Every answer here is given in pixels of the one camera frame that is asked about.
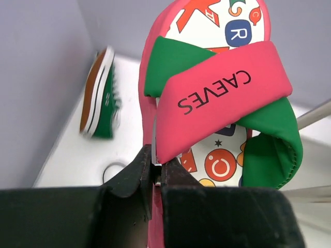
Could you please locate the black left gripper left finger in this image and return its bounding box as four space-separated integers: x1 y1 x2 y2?
1 145 152 247

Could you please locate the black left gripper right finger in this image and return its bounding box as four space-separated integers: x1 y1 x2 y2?
161 159 305 247

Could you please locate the green canvas sneaker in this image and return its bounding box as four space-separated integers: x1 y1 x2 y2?
101 161 126 183
79 46 121 139

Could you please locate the white two-tier shoe shelf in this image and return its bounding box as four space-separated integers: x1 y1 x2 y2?
282 100 330 204

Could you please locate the green canvas sneaker on side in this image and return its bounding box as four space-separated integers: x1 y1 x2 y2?
79 46 121 139

